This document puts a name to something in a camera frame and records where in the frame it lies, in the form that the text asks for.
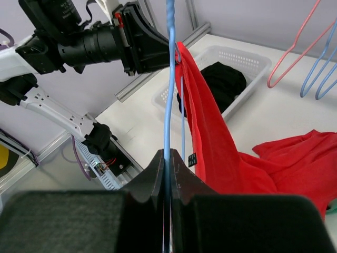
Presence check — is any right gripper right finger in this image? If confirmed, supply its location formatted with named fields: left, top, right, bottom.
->
left=170, top=149, right=336, bottom=252

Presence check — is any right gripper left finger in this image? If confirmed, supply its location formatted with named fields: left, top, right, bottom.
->
left=1, top=150, right=164, bottom=252

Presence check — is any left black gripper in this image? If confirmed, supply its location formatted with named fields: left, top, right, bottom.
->
left=113, top=2, right=170, bottom=76

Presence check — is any black tank top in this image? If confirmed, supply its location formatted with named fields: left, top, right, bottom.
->
left=176, top=61, right=247, bottom=117

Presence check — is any red tank top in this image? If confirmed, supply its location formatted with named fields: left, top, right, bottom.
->
left=175, top=43, right=336, bottom=216

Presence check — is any pink hanger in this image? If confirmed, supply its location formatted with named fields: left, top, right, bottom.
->
left=267, top=0, right=337, bottom=89

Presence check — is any light blue hanger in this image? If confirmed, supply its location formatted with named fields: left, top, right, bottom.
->
left=300, top=20, right=336, bottom=98

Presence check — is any green tank top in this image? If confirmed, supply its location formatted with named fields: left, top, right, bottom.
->
left=326, top=199, right=337, bottom=213

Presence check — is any white plastic basket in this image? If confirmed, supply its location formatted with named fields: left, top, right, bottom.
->
left=151, top=45, right=272, bottom=124

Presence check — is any white slotted cable duct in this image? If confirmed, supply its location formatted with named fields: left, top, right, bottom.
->
left=71, top=136, right=122, bottom=190

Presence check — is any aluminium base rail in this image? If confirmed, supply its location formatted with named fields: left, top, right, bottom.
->
left=109, top=135, right=143, bottom=188

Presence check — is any left aluminium frame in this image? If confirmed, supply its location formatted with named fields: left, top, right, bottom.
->
left=0, top=0, right=211, bottom=190

